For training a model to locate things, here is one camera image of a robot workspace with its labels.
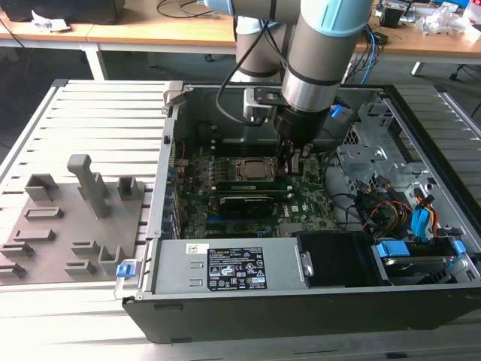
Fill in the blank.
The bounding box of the black graphics card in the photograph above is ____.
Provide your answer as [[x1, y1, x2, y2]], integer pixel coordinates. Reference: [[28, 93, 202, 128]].
[[216, 196, 275, 221]]

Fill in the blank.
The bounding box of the black monitor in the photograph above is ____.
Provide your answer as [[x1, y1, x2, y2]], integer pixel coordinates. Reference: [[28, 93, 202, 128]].
[[0, 0, 127, 24]]

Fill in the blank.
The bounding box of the orange flat cable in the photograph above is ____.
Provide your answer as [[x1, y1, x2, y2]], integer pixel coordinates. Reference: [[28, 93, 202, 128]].
[[415, 190, 441, 236]]

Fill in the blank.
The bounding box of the blue flat cable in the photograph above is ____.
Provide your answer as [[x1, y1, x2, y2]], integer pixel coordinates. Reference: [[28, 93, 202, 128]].
[[411, 206, 433, 244]]

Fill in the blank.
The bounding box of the black open PC case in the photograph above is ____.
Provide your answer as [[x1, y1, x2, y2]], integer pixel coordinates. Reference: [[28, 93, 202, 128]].
[[122, 80, 481, 345]]

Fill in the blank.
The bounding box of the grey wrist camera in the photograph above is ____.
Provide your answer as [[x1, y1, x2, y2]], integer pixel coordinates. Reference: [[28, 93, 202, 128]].
[[329, 104, 355, 126]]

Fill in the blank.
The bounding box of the black RAM slot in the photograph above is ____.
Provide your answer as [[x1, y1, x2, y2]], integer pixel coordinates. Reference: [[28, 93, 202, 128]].
[[210, 191, 295, 200], [210, 184, 294, 193], [212, 146, 280, 157], [212, 138, 279, 147]]

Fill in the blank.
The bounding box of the black camera cable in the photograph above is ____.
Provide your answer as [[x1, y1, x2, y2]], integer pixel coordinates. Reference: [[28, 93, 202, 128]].
[[216, 20, 274, 125]]

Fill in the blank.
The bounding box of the grey parts rack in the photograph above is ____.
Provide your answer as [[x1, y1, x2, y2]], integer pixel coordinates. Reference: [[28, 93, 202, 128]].
[[0, 153, 147, 283]]

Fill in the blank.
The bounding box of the wooden desk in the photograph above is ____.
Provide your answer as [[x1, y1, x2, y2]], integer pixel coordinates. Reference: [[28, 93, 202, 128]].
[[352, 14, 481, 76], [0, 9, 241, 82]]

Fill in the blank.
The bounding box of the red yellow wire bundle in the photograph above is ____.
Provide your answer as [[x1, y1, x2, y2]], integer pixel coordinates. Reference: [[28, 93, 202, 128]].
[[360, 199, 414, 232]]

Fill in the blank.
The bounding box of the black fan shroud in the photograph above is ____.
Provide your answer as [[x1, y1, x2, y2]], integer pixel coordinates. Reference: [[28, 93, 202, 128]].
[[292, 231, 381, 289]]

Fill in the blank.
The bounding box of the silver CPU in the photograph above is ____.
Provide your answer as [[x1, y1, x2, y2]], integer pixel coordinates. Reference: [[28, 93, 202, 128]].
[[242, 159, 277, 180]]

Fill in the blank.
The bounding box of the metal drive cage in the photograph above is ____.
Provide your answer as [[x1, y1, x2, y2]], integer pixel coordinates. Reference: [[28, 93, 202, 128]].
[[336, 101, 437, 196]]

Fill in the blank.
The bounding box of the hard disk in blue carrier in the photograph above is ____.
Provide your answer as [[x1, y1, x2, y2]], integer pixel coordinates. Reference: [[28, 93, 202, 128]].
[[371, 240, 469, 287]]

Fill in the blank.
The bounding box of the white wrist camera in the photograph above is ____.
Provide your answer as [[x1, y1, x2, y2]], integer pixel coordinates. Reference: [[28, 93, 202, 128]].
[[243, 88, 283, 123]]

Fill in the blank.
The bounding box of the small black box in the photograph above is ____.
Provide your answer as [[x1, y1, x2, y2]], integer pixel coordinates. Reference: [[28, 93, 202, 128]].
[[378, 6, 407, 28]]

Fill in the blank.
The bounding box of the crumpled white paper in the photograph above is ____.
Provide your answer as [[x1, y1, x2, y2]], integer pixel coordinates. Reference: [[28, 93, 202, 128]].
[[32, 10, 71, 32]]

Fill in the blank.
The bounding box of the clear plastic bag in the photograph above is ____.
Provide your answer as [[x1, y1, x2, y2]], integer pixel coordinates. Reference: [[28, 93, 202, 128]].
[[415, 2, 470, 37]]

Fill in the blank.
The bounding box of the grey case hinge bracket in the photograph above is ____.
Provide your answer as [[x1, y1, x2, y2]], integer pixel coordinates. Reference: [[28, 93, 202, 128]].
[[162, 80, 187, 114]]

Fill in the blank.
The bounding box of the grey case handle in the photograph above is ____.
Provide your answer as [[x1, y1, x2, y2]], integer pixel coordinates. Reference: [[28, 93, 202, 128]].
[[113, 258, 151, 302]]

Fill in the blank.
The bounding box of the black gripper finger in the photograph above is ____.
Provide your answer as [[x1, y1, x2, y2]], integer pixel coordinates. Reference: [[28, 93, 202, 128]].
[[277, 139, 292, 177], [289, 148, 304, 174]]

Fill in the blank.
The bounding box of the CPU socket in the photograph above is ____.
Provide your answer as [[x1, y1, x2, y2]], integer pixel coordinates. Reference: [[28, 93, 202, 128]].
[[228, 156, 281, 185]]

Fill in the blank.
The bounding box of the grey power supply unit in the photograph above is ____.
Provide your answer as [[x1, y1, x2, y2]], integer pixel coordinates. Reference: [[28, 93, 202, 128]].
[[152, 238, 311, 296]]

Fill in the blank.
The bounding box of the green motherboard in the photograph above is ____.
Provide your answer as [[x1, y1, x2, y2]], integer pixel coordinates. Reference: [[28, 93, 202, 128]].
[[174, 144, 339, 240]]

